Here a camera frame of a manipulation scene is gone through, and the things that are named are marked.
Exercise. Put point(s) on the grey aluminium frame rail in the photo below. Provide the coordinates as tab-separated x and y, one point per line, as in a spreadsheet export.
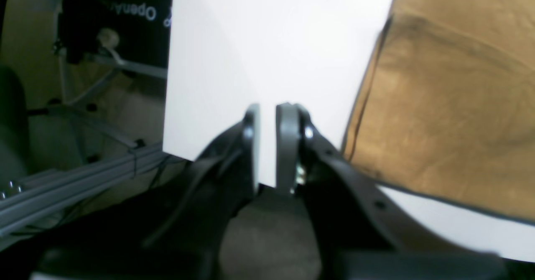
32	198

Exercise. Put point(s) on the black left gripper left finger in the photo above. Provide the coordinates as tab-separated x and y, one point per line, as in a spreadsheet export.
171	232

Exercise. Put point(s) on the brown T-shirt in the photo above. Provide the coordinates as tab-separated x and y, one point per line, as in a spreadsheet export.
447	106

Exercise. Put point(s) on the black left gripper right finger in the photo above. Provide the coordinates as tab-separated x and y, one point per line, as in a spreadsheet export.
361	234

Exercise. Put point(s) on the black OpenArm box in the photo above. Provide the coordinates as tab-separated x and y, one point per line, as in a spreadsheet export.
143	28

